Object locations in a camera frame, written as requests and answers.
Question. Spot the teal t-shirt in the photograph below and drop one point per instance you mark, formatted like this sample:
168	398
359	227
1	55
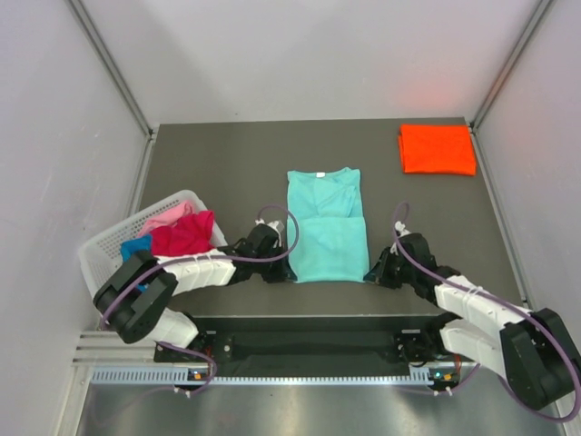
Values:
331	231

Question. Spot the pink t-shirt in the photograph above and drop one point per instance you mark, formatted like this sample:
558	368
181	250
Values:
166	218

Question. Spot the aluminium front rail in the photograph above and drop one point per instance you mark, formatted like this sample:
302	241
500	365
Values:
107	348

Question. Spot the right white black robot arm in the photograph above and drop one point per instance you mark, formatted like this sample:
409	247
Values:
531	352

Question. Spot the folded orange t-shirt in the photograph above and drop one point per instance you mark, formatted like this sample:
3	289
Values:
437	149

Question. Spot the left aluminium corner post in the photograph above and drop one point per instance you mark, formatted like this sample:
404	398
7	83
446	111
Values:
93	35

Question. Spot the white plastic laundry basket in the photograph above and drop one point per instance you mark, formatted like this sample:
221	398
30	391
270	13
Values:
100	257

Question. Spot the magenta t-shirt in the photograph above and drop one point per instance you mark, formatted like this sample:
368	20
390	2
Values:
191	234

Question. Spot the right aluminium corner post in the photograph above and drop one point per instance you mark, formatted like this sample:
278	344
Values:
536	18

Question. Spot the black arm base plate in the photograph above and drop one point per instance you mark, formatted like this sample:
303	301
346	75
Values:
417	343

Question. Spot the aluminium corner post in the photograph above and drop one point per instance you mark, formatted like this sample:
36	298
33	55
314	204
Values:
93	35
536	18

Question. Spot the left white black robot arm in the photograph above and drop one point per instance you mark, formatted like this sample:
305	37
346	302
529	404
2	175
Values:
134	300

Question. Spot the slotted grey cable duct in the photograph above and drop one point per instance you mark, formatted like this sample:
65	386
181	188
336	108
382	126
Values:
184	376

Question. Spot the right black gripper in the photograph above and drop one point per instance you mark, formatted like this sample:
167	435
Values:
379	274

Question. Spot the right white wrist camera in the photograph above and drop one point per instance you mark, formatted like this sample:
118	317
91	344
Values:
401	229

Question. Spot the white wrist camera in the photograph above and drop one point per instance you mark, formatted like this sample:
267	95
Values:
276	225
401	229

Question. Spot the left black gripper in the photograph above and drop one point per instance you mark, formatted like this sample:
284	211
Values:
283	272

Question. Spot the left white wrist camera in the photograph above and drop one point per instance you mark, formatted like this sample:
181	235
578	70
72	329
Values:
276	225

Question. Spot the blue t-shirt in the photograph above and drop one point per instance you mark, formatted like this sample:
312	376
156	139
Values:
134	249

